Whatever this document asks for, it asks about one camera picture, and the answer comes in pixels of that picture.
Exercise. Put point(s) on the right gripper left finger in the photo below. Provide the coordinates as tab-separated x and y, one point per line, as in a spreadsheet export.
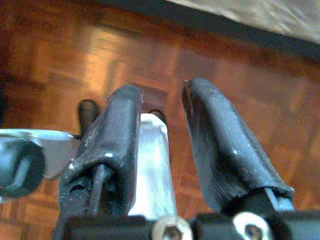
115	140

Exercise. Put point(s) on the bed with beige floral sheet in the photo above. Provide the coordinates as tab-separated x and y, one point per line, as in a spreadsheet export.
275	15

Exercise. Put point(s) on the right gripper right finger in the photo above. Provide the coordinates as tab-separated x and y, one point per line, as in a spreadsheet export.
220	145

